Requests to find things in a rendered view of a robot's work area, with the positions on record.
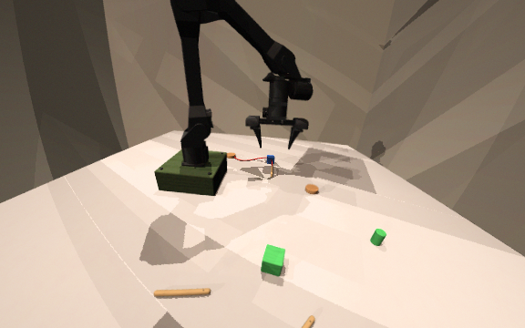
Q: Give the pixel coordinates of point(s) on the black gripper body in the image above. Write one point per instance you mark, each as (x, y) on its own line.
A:
(277, 111)

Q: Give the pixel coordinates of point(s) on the green block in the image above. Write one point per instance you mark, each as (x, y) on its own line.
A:
(272, 260)

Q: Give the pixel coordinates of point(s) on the green cylinder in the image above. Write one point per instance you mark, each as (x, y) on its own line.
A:
(377, 237)

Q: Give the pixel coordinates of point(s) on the thin wooden stick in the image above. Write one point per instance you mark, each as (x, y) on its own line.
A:
(183, 292)
(309, 322)

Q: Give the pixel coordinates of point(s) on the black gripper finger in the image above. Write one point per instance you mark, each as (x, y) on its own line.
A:
(294, 133)
(257, 132)

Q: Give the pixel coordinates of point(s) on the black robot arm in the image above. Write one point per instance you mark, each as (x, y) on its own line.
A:
(189, 15)

